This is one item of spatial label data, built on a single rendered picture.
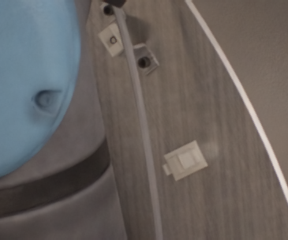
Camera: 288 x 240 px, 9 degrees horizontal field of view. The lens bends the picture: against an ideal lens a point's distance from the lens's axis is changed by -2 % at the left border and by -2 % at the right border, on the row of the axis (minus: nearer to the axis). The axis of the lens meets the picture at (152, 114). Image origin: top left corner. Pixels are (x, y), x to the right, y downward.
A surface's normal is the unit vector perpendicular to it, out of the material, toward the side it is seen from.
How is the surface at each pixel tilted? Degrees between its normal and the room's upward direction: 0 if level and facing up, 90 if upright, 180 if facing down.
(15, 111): 93
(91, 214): 91
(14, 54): 92
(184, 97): 90
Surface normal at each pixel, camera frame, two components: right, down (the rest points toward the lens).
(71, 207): 0.62, 0.13
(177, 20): -0.47, 0.19
